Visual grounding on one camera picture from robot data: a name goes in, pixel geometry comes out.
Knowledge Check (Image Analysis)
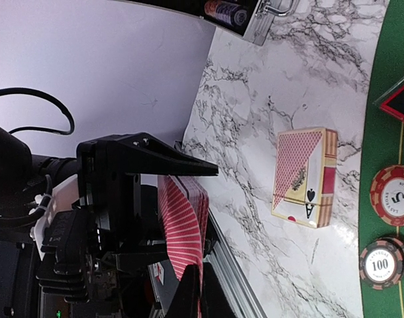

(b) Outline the orange chip stack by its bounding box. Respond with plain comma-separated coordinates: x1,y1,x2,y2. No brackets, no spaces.
370,165,404,227

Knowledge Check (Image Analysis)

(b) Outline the brown chip stack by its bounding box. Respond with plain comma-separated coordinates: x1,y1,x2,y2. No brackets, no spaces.
359,236,404,290

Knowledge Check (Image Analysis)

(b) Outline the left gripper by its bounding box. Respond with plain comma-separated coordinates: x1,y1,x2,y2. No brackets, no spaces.
76,132,219,268

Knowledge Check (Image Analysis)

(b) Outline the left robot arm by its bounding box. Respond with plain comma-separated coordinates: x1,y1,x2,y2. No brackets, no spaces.
0,127,219,276

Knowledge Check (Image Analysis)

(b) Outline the red playing card deck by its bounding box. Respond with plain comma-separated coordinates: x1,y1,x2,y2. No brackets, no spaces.
157,174,210,318

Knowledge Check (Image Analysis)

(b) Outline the purple chip row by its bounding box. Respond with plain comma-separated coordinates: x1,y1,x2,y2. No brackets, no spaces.
204,1,249,28

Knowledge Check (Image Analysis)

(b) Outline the front aluminium rail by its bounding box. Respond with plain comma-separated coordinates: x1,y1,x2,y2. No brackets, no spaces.
204,212,266,318

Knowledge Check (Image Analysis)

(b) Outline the round green poker mat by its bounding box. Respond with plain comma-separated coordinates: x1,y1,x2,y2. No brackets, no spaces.
357,0,404,318

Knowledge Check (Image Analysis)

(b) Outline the gold card deck box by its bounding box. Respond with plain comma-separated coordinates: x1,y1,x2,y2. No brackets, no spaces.
272,127,338,229

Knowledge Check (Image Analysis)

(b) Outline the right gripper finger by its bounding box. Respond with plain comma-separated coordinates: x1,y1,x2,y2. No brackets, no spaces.
152,264,204,317

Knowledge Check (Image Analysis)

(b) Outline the triangular all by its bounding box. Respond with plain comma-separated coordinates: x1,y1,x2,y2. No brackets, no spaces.
374,76,404,123

